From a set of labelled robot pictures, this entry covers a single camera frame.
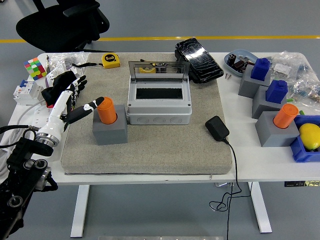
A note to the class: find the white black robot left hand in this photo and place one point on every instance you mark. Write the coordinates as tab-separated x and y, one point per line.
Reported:
56	112

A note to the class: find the orange cylinder battery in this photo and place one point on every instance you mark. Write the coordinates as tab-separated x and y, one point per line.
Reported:
107	112
285	117

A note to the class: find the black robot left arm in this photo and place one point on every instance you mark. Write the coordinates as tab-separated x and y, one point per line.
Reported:
20	155

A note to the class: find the grey plastic junction box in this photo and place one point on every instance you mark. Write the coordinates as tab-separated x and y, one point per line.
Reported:
160	115

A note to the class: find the white power strip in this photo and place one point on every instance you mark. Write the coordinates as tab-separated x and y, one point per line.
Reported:
41	117

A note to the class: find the black cloth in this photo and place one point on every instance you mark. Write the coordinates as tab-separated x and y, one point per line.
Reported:
56	85

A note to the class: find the white circuit breaker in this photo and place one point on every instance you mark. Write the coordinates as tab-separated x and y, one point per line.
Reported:
25	91

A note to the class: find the large colourful puzzle cube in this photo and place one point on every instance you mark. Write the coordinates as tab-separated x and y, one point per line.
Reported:
35	68

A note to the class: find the silver pen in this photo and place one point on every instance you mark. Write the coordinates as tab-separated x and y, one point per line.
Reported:
47	63

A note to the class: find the clear bags with white packets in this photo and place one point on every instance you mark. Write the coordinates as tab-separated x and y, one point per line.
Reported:
67	61

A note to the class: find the grey block with round hole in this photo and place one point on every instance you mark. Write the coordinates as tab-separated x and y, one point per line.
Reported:
110	135

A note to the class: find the square yellow tape measure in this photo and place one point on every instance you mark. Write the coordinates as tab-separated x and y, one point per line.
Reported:
111	61

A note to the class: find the black office chair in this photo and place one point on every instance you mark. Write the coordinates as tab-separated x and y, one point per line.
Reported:
50	27

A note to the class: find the round yellow tape measure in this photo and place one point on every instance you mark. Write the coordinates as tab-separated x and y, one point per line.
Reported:
147	70

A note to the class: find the white table leg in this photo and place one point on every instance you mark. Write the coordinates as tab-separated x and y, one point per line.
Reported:
80	212
261	210

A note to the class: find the grey-brown mat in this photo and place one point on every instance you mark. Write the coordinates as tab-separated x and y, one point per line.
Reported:
162	150

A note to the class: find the glossy black wrapped case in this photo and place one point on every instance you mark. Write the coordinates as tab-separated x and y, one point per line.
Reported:
200	62

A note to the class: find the black power adapter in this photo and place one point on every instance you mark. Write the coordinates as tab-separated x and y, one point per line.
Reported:
217	128

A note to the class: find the black capacitor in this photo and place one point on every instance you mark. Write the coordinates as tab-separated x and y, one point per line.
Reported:
231	58

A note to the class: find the brown electronic parts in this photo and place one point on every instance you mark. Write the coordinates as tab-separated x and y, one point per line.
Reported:
239	66

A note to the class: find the grey holder block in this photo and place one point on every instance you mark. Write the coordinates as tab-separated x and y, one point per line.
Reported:
260	107
270	136
246	87

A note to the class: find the blue-grey dish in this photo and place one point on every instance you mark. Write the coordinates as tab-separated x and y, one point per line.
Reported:
244	53

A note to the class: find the blue bottle-shaped block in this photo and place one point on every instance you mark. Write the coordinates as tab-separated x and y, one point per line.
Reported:
276	92
260	69

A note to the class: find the clear bag with white label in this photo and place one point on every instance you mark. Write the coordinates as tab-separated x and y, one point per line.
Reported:
283	66

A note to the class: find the blue plastic bin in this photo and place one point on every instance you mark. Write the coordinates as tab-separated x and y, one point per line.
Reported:
300	153

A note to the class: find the clear bag of small parts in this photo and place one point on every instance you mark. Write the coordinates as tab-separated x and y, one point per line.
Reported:
308	90

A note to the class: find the black table control panel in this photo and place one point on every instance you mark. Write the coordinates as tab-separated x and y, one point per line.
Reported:
300	183

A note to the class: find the yellow lemon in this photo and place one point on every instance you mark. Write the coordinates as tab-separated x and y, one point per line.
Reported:
310	136

